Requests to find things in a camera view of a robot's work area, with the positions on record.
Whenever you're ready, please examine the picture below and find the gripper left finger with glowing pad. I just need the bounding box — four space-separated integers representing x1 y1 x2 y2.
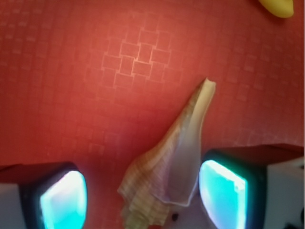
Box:
0 162 87 229

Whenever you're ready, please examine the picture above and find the beige spiral conch shell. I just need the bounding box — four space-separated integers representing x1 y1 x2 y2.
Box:
118 79 216 229

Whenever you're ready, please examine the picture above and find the red plastic tray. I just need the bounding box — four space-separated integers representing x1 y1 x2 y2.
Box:
0 0 305 229

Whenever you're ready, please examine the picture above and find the yellow rubber duck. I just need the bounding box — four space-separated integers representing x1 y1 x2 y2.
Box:
259 0 294 19

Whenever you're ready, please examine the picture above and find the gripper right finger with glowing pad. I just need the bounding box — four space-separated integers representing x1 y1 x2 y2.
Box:
199 144 305 229

